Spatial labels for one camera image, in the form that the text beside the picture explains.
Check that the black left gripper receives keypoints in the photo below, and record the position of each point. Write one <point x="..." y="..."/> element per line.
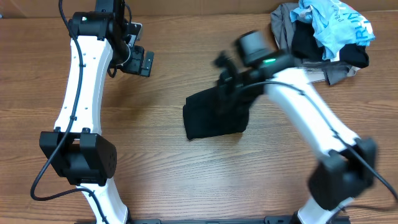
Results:
<point x="135" y="67"/>

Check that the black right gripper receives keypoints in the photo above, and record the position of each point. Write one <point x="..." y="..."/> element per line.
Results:
<point x="226" y="98"/>

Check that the black polo shirt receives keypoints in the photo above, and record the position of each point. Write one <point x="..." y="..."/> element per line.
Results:
<point x="202" y="120"/>

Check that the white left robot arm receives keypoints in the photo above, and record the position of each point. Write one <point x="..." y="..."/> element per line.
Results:
<point x="103" y="42"/>

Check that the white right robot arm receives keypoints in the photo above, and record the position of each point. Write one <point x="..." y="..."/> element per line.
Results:
<point x="345" y="161"/>

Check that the grey folded garment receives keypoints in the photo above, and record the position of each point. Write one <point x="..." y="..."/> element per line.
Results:
<point x="282" y="27"/>

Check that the white beige folded garment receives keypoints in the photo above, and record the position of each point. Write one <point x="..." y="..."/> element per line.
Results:
<point x="309" y="71"/>

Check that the black folded garment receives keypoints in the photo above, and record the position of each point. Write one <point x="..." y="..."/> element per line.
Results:
<point x="304" y="46"/>

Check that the light blue printed shirt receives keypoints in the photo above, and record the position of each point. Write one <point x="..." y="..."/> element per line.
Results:
<point x="335" y="25"/>

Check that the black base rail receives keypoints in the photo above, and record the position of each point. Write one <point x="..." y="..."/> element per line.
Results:
<point x="217" y="221"/>

